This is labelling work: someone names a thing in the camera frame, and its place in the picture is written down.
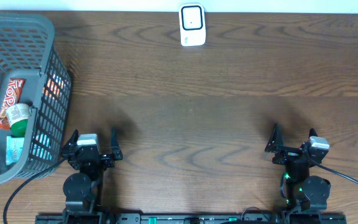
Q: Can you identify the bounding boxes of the grey plastic mesh basket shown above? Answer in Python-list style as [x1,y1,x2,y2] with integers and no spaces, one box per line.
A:
[0,12,72,184]

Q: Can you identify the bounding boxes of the black left camera cable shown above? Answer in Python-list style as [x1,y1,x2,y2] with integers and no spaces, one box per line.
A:
[2,157,70,224]

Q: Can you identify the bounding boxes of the white barcode scanner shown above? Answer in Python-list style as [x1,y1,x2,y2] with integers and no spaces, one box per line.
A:
[178,4,206,47]

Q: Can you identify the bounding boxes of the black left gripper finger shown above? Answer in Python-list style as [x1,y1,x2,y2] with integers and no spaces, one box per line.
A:
[110,129,121,156]
[62,129,79,150]

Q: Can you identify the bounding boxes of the orange small carton box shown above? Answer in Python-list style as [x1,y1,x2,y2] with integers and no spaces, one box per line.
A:
[43,75,65,100]

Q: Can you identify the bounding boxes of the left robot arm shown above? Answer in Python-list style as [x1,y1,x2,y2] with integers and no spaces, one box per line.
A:
[62,130,123,224]

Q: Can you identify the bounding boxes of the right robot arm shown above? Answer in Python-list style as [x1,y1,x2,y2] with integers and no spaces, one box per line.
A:
[265,123,331,223]

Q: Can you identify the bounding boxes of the green lidded white jar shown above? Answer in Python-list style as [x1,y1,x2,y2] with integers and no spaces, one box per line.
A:
[6,103,30,138]

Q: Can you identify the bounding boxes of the red Top chocolate bar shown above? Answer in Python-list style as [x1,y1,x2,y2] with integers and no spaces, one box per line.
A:
[0,78,25,129]

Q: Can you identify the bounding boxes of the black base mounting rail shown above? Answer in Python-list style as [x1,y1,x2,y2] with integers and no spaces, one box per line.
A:
[35,212,348,224]

